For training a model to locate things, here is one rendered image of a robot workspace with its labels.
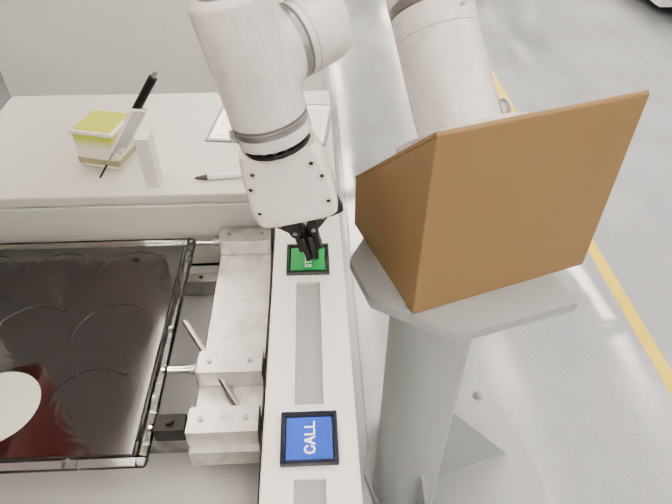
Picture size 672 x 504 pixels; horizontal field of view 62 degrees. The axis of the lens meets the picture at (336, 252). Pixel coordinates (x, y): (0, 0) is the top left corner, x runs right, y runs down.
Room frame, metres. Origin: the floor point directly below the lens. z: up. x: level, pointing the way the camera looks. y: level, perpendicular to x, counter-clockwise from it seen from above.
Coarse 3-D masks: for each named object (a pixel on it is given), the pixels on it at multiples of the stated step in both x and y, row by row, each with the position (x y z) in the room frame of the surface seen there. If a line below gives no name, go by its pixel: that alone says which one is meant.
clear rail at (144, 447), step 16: (192, 240) 0.66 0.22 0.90; (192, 256) 0.63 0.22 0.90; (176, 288) 0.56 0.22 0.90; (176, 304) 0.53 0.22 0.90; (176, 320) 0.50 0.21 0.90; (160, 352) 0.45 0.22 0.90; (160, 368) 0.42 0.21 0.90; (160, 384) 0.40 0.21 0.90; (160, 400) 0.38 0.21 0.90; (144, 432) 0.33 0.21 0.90; (144, 448) 0.31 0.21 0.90
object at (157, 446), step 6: (138, 438) 0.36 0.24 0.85; (156, 444) 0.35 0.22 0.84; (162, 444) 0.35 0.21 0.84; (168, 444) 0.35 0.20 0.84; (174, 444) 0.35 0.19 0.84; (180, 444) 0.35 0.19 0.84; (186, 444) 0.35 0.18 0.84; (156, 450) 0.35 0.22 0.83; (162, 450) 0.35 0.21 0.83; (168, 450) 0.35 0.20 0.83; (174, 450) 0.35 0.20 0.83; (180, 450) 0.35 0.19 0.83; (186, 450) 0.35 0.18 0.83
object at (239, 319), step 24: (240, 264) 0.63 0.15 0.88; (264, 264) 0.63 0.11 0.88; (216, 288) 0.58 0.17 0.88; (240, 288) 0.58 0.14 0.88; (264, 288) 0.58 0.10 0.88; (216, 312) 0.53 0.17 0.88; (240, 312) 0.53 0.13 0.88; (264, 312) 0.53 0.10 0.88; (216, 336) 0.49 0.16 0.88; (240, 336) 0.49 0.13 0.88; (264, 336) 0.49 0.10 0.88; (264, 384) 0.42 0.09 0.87; (192, 456) 0.32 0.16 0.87; (216, 456) 0.32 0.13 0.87; (240, 456) 0.32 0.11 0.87
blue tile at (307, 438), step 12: (288, 420) 0.31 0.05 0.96; (300, 420) 0.31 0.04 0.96; (312, 420) 0.31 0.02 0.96; (324, 420) 0.31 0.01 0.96; (288, 432) 0.30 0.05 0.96; (300, 432) 0.30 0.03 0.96; (312, 432) 0.30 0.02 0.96; (324, 432) 0.30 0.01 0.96; (288, 444) 0.28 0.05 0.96; (300, 444) 0.28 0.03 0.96; (312, 444) 0.28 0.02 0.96; (324, 444) 0.28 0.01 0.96; (288, 456) 0.27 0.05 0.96; (300, 456) 0.27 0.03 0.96; (312, 456) 0.27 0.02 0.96; (324, 456) 0.27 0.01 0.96
